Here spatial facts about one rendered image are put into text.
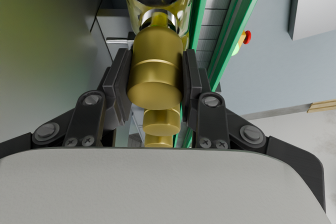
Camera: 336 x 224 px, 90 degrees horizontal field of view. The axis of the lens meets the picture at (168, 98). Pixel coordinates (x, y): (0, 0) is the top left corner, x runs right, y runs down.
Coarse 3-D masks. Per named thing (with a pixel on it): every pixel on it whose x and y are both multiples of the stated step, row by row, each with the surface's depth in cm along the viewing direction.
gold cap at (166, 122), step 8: (144, 112) 15; (152, 112) 14; (160, 112) 14; (168, 112) 14; (176, 112) 15; (144, 120) 14; (152, 120) 14; (160, 120) 14; (168, 120) 14; (176, 120) 14; (144, 128) 15; (152, 128) 14; (160, 128) 14; (168, 128) 14; (176, 128) 14
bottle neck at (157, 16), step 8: (160, 8) 12; (144, 16) 13; (152, 16) 12; (160, 16) 12; (168, 16) 12; (144, 24) 12; (152, 24) 11; (160, 24) 11; (168, 24) 12; (176, 24) 13; (176, 32) 13
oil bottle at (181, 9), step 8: (128, 0) 13; (184, 0) 12; (192, 0) 13; (128, 8) 13; (136, 8) 13; (144, 8) 13; (152, 8) 12; (168, 8) 12; (176, 8) 13; (184, 8) 13; (136, 16) 13; (176, 16) 13; (184, 16) 13; (136, 24) 14; (184, 24) 14; (136, 32) 15; (184, 32) 15
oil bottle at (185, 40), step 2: (188, 30) 19; (188, 32) 18; (186, 34) 18; (188, 34) 18; (184, 36) 17; (186, 36) 18; (188, 36) 18; (182, 38) 17; (184, 38) 17; (186, 38) 18; (188, 38) 18; (182, 40) 17; (184, 40) 17; (186, 40) 18; (188, 40) 18; (182, 42) 17; (184, 42) 17; (186, 42) 17; (188, 42) 18; (182, 44) 17; (184, 44) 17; (186, 44) 17; (188, 44) 18; (184, 46) 17; (186, 46) 18; (188, 46) 18; (184, 48) 17; (186, 48) 18; (184, 50) 17
